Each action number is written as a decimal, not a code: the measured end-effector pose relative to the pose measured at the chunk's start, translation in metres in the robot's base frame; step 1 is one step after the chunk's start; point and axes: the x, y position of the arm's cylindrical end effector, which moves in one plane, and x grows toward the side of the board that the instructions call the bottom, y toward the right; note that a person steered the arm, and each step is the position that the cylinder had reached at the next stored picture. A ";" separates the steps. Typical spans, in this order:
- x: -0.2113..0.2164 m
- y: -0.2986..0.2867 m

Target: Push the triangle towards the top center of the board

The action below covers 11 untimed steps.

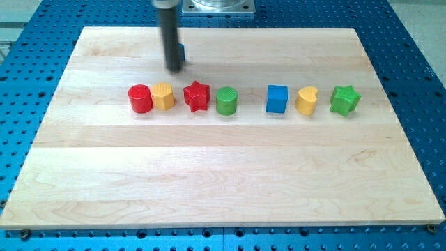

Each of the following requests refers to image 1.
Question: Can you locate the blue triangle block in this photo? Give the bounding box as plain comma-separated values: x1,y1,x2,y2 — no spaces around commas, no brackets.
179,43,186,62

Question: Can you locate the light wooden board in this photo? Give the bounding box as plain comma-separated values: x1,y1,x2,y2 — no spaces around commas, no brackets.
1,27,445,229

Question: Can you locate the left board stop screw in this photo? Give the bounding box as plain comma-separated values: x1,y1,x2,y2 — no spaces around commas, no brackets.
18,229,31,241

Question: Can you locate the board stop screw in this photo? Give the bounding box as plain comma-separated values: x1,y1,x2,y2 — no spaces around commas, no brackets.
426,224,437,234
18,229,31,241

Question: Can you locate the right board stop screw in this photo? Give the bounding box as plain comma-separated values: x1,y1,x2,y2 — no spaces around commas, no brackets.
426,224,437,234

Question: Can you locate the green cylinder block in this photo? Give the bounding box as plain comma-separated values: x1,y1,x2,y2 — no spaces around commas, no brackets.
216,86,238,116

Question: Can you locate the red star block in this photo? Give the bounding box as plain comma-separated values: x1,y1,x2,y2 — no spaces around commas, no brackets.
183,81,210,112

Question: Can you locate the blue cube block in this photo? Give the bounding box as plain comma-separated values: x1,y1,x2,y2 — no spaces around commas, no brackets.
266,85,289,114

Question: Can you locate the yellow hexagon block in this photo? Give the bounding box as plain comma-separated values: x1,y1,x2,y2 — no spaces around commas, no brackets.
151,82,175,111

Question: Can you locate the yellow heart block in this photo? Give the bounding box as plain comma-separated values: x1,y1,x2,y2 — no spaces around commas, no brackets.
295,86,318,116

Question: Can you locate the red cylinder block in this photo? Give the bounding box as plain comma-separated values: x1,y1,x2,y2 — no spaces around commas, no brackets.
128,84,153,114

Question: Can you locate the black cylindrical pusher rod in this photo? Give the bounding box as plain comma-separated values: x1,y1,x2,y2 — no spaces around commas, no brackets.
151,0,182,73

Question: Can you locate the green star block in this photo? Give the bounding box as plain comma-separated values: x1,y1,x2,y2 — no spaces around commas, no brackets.
330,86,362,117

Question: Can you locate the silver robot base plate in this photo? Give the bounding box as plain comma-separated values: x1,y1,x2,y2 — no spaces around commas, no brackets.
181,0,256,15

